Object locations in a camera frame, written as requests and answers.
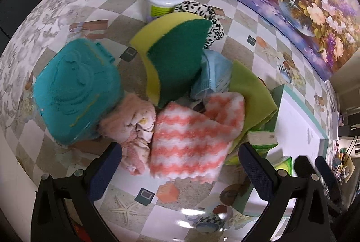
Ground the yellow and green sponge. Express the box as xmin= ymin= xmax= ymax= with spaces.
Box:
xmin=129 ymin=13 xmax=213 ymax=109

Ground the blue face mask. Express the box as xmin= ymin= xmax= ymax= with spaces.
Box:
xmin=191 ymin=49 xmax=234 ymax=99

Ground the pink printed cloth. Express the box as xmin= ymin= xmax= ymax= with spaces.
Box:
xmin=99 ymin=93 xmax=157 ymax=175

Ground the pile of colourful clutter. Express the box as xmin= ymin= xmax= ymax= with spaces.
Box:
xmin=332 ymin=143 xmax=356 ymax=183

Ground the green tissue packet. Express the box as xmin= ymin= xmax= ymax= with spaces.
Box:
xmin=247 ymin=130 xmax=293 ymax=173

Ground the white box with green rim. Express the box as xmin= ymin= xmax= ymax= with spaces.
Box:
xmin=233 ymin=84 xmax=329 ymax=217

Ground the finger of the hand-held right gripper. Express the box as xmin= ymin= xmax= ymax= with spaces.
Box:
xmin=315 ymin=156 xmax=345 ymax=217
xmin=294 ymin=156 xmax=313 ymax=179

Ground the pink white striped cloth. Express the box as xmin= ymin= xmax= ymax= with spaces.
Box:
xmin=148 ymin=91 xmax=246 ymax=183

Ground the lime green cloth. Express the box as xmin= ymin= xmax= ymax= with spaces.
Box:
xmin=223 ymin=59 xmax=279 ymax=165

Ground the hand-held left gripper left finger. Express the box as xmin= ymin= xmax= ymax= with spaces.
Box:
xmin=31 ymin=142 xmax=123 ymax=242

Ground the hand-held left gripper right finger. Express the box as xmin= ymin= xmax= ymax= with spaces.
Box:
xmin=238 ymin=142 xmax=331 ymax=242

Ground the leopard print scrunchie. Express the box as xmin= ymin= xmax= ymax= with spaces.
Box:
xmin=174 ymin=1 xmax=225 ymax=50

